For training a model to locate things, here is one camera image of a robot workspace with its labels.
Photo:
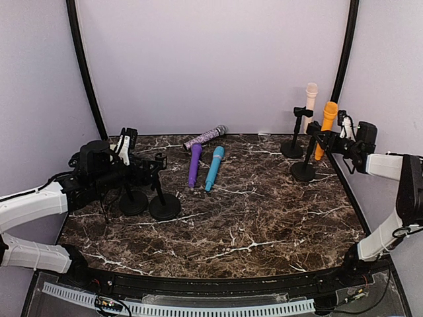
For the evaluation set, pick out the white slotted cable duct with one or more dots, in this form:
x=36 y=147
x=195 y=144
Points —
x=179 y=306

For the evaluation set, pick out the black front table rail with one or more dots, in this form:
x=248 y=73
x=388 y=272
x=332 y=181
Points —
x=320 y=283

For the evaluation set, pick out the purple microphone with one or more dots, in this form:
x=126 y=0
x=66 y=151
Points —
x=196 y=152

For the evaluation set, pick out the black corner frame post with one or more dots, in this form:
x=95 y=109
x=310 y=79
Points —
x=71 y=7
x=346 y=50

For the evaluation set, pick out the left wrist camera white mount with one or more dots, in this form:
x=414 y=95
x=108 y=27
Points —
x=126 y=143

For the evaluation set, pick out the cream white microphone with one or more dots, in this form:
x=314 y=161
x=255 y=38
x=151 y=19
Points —
x=312 y=91

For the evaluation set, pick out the black stand holding purple microphone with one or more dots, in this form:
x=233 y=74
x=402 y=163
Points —
x=133 y=202

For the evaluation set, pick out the light blue microphone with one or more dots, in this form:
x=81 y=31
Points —
x=218 y=155

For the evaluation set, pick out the black right corner frame post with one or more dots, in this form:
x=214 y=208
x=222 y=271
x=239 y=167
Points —
x=346 y=50

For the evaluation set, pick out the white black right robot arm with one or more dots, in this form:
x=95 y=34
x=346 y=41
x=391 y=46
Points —
x=406 y=169

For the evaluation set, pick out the black left corner frame post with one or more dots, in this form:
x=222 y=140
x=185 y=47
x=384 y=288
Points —
x=71 y=7

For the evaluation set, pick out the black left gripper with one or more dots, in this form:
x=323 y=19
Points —
x=146 y=178

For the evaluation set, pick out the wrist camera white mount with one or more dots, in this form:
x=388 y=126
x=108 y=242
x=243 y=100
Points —
x=126 y=143
x=345 y=122

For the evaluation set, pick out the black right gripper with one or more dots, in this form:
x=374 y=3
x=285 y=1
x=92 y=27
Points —
x=328 y=140

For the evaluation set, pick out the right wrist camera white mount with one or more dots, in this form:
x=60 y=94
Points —
x=345 y=122

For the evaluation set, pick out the black stand holding white microphone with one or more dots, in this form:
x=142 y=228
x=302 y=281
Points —
x=292 y=150

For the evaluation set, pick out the black stand holding orange microphone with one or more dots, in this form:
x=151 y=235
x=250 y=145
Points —
x=304 y=171

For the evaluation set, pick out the black tripod shock-mount stand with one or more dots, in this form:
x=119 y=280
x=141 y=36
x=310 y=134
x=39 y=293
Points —
x=74 y=164

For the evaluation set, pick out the rhinestone silver-head microphone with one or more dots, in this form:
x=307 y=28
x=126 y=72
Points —
x=206 y=136

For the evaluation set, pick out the black stand holding blue microphone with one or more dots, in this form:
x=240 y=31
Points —
x=163 y=207

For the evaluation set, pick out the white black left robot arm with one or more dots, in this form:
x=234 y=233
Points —
x=96 y=169

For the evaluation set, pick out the orange microphone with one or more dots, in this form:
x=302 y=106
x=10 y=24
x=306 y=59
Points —
x=329 y=115

